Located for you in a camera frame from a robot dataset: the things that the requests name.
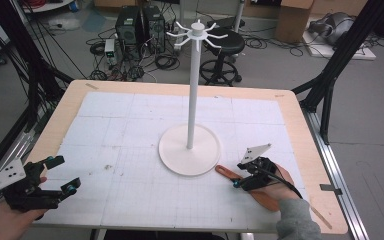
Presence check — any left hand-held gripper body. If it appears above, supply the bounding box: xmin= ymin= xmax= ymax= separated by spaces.
xmin=0 ymin=157 xmax=65 ymax=213

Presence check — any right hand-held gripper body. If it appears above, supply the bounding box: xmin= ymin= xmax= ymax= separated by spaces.
xmin=237 ymin=143 xmax=278 ymax=192

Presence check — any wooden rice paddle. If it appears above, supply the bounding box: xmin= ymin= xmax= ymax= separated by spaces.
xmin=214 ymin=164 xmax=282 ymax=213

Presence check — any person's right hand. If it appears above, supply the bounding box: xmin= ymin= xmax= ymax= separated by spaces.
xmin=249 ymin=162 xmax=296 ymax=203

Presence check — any person's left hand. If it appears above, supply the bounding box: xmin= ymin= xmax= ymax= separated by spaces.
xmin=0 ymin=165 xmax=50 ymax=240

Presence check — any white hook stand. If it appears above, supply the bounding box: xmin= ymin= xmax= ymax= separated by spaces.
xmin=157 ymin=19 xmax=230 ymax=177

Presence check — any white gridded mat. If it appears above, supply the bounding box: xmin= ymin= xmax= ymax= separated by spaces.
xmin=33 ymin=91 xmax=310 ymax=233

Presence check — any black tape strip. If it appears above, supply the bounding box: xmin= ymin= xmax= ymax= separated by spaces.
xmin=319 ymin=183 xmax=344 ymax=196

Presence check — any white power supply box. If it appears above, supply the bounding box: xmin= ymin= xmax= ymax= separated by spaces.
xmin=103 ymin=38 xmax=118 ymax=66

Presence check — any black round stool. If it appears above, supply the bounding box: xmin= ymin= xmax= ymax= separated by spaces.
xmin=198 ymin=27 xmax=246 ymax=87

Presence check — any white power strip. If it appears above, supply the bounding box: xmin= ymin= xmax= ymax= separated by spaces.
xmin=172 ymin=26 xmax=186 ymax=51

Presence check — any cardboard box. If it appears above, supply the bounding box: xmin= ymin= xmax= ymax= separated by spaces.
xmin=274 ymin=0 xmax=315 ymax=45

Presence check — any black computer tower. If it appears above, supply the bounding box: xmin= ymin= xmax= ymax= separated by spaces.
xmin=114 ymin=5 xmax=145 ymax=55
xmin=142 ymin=4 xmax=167 ymax=55

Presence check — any white flat board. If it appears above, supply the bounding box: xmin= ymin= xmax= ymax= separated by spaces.
xmin=302 ymin=29 xmax=378 ymax=61

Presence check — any grey bag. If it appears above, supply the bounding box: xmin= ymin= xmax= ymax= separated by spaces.
xmin=307 ymin=11 xmax=357 ymax=46

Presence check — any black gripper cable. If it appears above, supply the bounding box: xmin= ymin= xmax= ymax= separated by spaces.
xmin=258 ymin=165 xmax=304 ymax=200

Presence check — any aluminium rail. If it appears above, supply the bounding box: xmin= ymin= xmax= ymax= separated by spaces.
xmin=0 ymin=130 xmax=36 ymax=188
xmin=301 ymin=107 xmax=370 ymax=240

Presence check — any black metal frame with cables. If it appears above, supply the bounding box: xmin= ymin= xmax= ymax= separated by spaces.
xmin=0 ymin=0 xmax=75 ymax=181

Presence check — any black cable coil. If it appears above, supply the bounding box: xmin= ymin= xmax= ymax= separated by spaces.
xmin=154 ymin=53 xmax=181 ymax=71
xmin=89 ymin=41 xmax=107 ymax=57

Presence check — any black metal frame strut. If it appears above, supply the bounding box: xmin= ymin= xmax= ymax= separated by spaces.
xmin=291 ymin=0 xmax=384 ymax=145

